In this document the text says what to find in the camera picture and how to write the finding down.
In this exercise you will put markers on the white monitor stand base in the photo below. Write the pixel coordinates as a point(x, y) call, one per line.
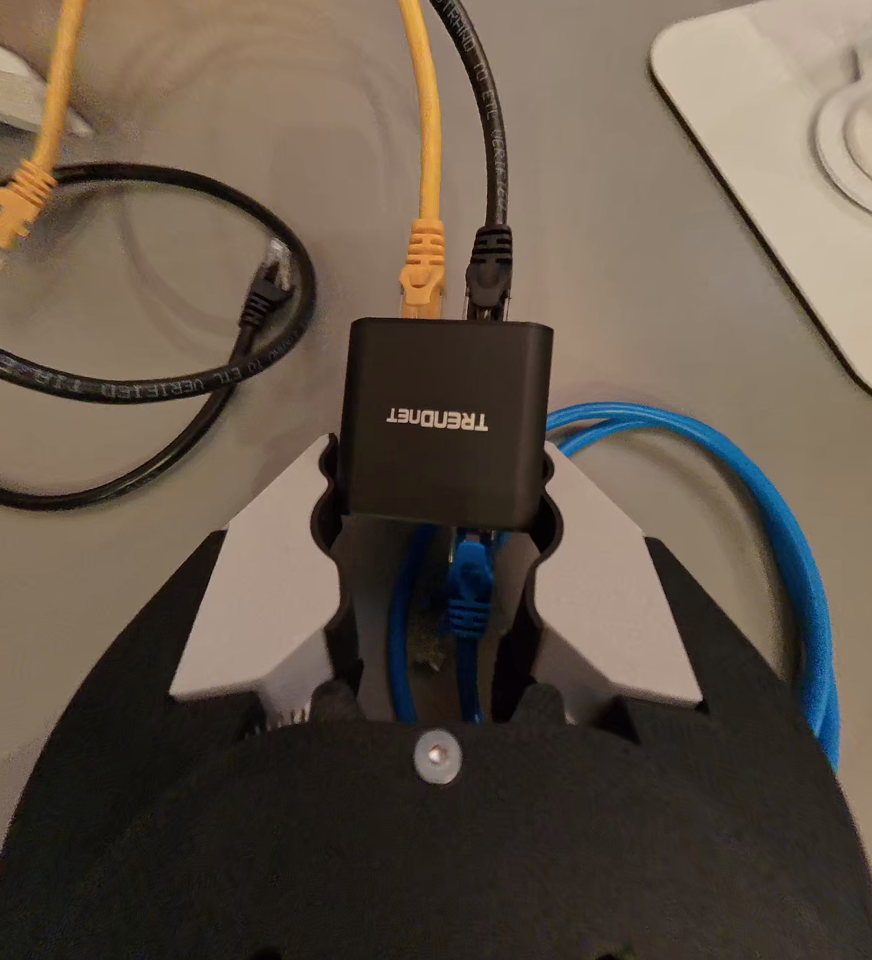
point(766, 187)

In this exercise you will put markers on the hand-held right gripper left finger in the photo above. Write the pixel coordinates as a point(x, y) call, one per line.
point(255, 585)

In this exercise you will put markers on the black network switch box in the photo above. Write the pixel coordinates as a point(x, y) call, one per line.
point(443, 382)

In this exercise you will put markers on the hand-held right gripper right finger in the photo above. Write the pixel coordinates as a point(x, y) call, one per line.
point(608, 600)

